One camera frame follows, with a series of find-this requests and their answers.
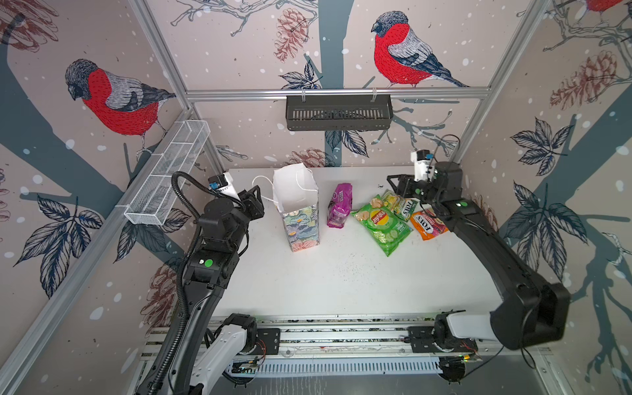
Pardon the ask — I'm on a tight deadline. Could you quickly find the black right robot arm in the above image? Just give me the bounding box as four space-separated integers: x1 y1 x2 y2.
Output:
387 161 570 351

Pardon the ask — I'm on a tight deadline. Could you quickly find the black wire basket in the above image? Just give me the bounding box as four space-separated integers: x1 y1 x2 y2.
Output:
286 95 393 132

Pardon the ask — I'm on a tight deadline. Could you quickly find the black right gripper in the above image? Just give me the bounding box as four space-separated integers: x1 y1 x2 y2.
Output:
387 173 444 207

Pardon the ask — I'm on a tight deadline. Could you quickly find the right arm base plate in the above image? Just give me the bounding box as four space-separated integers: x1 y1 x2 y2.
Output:
408 326 478 354

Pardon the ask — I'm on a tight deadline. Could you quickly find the purple snack bag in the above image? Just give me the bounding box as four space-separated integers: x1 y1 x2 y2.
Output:
327 183 352 229

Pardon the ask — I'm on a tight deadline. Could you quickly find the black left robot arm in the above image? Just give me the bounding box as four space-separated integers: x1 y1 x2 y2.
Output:
136 187 264 394

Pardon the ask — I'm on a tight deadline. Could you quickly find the orange Fox's candy bag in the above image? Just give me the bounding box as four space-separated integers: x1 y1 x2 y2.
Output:
411 208 449 241

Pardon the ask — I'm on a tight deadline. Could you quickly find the green chips bag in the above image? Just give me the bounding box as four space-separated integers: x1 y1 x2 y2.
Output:
352 195 412 257

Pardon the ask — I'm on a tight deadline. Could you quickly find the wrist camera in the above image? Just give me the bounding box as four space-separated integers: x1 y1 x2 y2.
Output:
208 172 240 199
411 150 434 182

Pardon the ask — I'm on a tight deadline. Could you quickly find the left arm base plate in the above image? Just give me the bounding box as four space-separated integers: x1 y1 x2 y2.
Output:
240 329 281 356

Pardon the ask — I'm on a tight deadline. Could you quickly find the horizontal aluminium frame bar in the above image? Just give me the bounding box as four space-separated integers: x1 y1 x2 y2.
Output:
185 87 491 103

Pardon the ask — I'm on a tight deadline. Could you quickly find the white mesh wire basket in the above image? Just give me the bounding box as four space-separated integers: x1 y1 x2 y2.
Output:
124 120 210 225

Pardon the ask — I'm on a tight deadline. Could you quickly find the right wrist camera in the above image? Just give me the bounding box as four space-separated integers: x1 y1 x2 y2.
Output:
411 150 434 182

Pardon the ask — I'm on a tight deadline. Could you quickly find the floral paper gift bag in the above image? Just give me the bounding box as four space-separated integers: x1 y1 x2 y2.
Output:
252 163 320 252

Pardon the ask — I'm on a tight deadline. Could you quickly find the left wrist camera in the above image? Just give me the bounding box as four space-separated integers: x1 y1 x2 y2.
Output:
208 172 240 199

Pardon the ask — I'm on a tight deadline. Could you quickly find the green yellow Fox's candy bag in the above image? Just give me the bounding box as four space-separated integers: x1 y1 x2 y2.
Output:
381 190 418 222

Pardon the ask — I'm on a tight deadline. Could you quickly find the aluminium rail base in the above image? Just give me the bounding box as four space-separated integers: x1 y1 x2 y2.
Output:
140 315 551 379

